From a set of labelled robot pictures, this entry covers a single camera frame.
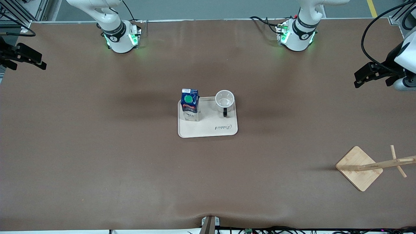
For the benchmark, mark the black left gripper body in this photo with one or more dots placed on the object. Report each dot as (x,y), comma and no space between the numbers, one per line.
(388,65)

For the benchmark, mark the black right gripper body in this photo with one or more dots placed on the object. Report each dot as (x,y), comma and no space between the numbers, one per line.
(7,53)

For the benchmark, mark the blue milk carton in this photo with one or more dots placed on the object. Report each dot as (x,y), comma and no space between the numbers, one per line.
(189,104)

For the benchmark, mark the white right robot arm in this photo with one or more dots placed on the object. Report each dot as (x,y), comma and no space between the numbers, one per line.
(118,40)

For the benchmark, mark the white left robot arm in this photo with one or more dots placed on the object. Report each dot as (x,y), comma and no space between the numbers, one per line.
(297,37)

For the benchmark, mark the wooden cup rack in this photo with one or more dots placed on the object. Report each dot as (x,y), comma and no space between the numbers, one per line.
(356,169)

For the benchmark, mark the brown table mat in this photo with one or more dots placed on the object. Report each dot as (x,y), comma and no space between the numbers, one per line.
(130,162)

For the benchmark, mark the beige plastic tray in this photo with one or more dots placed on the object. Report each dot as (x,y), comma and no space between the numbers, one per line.
(211,128)

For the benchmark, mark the small green circuit board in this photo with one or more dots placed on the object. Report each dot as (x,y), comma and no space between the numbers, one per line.
(248,231)

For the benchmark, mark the aluminium frame post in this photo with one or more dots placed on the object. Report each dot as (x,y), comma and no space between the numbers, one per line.
(398,20)
(19,11)

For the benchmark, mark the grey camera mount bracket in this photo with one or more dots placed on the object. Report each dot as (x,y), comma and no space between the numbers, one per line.
(210,224)

